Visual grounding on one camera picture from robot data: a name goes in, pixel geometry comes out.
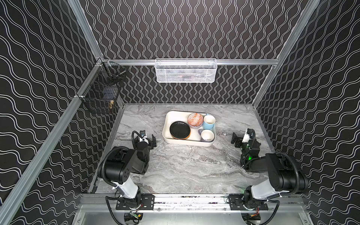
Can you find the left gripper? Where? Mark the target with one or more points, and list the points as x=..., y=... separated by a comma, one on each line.
x=149, y=141

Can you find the red patterned bowl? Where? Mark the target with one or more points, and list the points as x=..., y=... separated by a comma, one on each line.
x=195, y=120

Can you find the black plate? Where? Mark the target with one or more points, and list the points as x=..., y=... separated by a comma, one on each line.
x=179, y=129

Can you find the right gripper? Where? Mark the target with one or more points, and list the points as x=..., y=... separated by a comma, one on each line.
x=241, y=140

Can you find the orange plate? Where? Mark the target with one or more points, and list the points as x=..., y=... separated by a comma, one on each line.
x=185, y=138

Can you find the white wire mesh basket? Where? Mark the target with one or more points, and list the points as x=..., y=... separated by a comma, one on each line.
x=185, y=70

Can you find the black wire basket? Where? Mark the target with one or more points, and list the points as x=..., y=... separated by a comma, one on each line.
x=101, y=94

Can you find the lavender mug white inside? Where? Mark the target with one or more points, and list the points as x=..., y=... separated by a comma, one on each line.
x=206, y=135

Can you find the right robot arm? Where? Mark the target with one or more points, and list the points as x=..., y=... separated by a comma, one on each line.
x=285, y=176

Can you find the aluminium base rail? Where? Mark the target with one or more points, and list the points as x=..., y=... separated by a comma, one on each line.
x=192, y=209

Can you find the light blue mug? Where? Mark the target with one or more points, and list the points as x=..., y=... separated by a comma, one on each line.
x=208, y=122

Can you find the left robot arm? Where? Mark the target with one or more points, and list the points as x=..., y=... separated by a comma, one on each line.
x=120, y=162

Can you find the white plastic bin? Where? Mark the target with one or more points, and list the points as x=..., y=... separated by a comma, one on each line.
x=195, y=133

